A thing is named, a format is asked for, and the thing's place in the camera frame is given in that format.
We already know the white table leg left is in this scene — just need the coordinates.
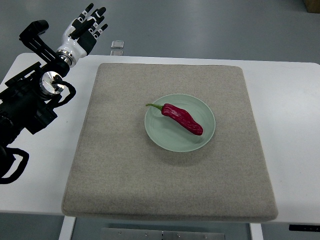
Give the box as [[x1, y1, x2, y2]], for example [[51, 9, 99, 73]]
[[58, 216, 76, 240]]

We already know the red pepper with green stem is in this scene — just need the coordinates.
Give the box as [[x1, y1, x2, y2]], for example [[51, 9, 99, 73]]
[[146, 103, 204, 136]]

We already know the silver floor socket plate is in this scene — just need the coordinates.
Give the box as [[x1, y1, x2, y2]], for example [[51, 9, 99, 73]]
[[110, 40, 125, 49]]

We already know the white table leg right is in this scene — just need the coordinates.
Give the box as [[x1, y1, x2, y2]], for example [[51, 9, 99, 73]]
[[249, 223, 264, 240]]

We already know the light green round plate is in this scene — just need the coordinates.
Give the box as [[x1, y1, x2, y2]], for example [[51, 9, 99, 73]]
[[144, 94, 216, 153]]

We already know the black table control panel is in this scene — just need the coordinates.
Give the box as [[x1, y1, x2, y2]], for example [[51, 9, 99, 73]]
[[288, 224, 320, 233]]

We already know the white table leg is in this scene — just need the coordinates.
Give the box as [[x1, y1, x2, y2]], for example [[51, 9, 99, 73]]
[[58, 216, 76, 240], [249, 223, 264, 240]]

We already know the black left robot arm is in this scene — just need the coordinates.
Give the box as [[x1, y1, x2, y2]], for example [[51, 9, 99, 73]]
[[0, 20, 76, 147]]

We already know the beige felt mat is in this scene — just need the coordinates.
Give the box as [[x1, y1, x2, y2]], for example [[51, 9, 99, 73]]
[[61, 63, 278, 222]]

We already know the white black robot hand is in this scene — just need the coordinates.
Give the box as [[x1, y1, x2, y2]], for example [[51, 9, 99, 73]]
[[56, 3, 108, 68]]

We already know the cardboard box corner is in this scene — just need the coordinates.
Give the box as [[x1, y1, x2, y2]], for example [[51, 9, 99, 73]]
[[303, 0, 320, 14]]

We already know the black sleeved cable loop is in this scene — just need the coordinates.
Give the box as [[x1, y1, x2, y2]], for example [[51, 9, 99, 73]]
[[0, 146, 30, 185]]

